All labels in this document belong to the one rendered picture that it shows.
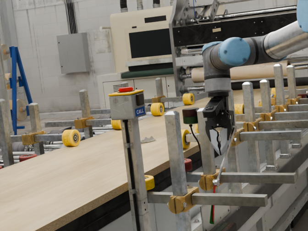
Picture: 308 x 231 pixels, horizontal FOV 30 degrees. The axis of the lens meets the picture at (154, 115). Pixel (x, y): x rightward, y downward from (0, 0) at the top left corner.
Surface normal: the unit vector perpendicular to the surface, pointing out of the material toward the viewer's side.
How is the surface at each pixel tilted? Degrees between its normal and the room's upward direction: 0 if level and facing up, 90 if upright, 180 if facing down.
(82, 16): 90
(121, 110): 90
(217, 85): 79
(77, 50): 90
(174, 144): 90
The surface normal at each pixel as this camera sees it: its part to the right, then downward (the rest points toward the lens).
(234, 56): 0.20, -0.07
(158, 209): 0.88, -0.04
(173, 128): -0.45, 0.16
